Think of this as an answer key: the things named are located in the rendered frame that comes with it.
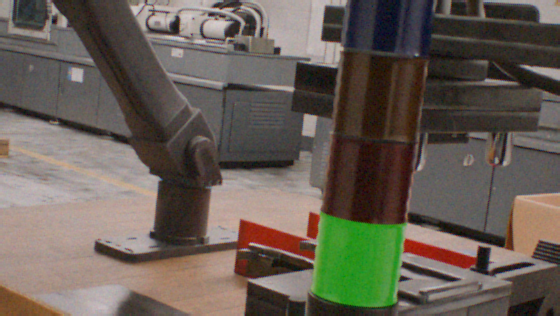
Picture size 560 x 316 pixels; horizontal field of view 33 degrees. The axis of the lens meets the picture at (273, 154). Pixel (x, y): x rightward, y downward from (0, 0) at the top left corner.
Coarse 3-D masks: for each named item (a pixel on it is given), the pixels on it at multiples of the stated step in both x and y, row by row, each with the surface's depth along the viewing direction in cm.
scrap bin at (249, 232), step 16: (240, 224) 100; (256, 224) 98; (240, 240) 100; (256, 240) 98; (272, 240) 97; (288, 240) 95; (304, 240) 94; (416, 240) 99; (304, 256) 94; (432, 256) 97; (448, 256) 96; (464, 256) 95; (240, 272) 100
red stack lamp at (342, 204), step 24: (336, 144) 39; (360, 144) 38; (384, 144) 38; (408, 144) 39; (336, 168) 39; (360, 168) 38; (384, 168) 38; (408, 168) 39; (336, 192) 39; (360, 192) 39; (384, 192) 39; (408, 192) 39; (336, 216) 39; (360, 216) 39; (384, 216) 39
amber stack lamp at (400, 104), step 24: (360, 72) 38; (384, 72) 38; (408, 72) 38; (336, 96) 39; (360, 96) 38; (384, 96) 38; (408, 96) 38; (336, 120) 39; (360, 120) 38; (384, 120) 38; (408, 120) 39
